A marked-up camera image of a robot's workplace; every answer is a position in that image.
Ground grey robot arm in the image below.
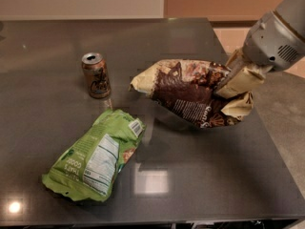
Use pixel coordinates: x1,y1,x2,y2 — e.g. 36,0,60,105
215,0,305,98

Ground green rice chip bag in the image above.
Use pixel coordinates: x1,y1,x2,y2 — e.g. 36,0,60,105
42,109,145,202

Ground brown soda can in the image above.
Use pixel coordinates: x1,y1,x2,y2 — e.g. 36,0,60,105
82,52,111,99

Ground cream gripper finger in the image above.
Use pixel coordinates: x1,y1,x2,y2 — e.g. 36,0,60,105
226,48,251,80
214,64,273,99

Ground brown chip bag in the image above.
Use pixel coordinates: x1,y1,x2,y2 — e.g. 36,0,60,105
131,59,254,128

